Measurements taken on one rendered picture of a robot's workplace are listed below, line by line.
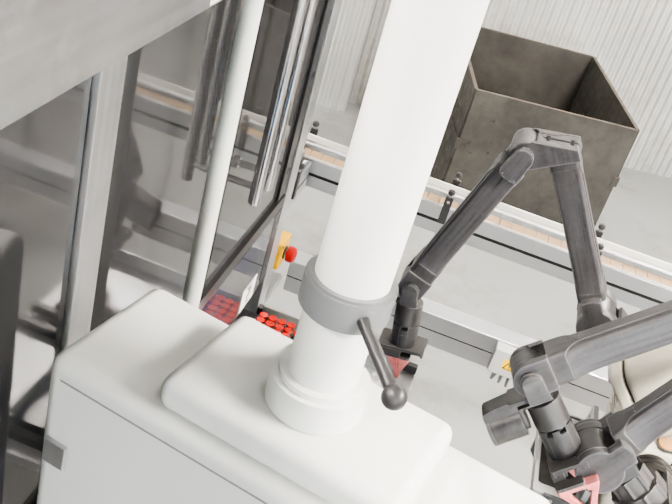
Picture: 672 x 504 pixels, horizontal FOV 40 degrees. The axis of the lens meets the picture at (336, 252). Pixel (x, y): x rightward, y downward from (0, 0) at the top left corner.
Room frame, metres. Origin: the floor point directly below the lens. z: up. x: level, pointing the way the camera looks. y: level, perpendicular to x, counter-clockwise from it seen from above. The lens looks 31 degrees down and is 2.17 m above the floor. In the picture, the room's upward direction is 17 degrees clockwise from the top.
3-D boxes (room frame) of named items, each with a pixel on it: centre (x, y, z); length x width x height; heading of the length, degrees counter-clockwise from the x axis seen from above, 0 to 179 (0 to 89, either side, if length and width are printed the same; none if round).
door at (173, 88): (1.11, 0.24, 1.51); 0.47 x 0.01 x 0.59; 172
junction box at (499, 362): (2.43, -0.63, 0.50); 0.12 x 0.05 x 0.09; 82
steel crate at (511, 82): (4.68, -0.74, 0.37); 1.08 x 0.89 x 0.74; 10
